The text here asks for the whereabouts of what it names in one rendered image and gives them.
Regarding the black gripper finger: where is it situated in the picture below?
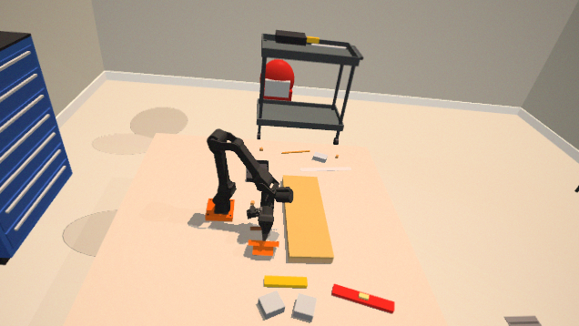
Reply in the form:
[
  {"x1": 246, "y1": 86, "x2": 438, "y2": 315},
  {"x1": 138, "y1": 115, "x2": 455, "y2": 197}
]
[{"x1": 258, "y1": 222, "x2": 273, "y2": 241}]

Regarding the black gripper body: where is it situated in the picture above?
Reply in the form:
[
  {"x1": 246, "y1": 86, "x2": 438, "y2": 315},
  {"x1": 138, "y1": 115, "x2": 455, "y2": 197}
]
[{"x1": 258, "y1": 201, "x2": 274, "y2": 223}]

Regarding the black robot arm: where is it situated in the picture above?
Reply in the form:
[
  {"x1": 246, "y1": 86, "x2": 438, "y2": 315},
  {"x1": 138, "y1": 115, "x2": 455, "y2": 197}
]
[{"x1": 207, "y1": 128, "x2": 294, "y2": 219}]

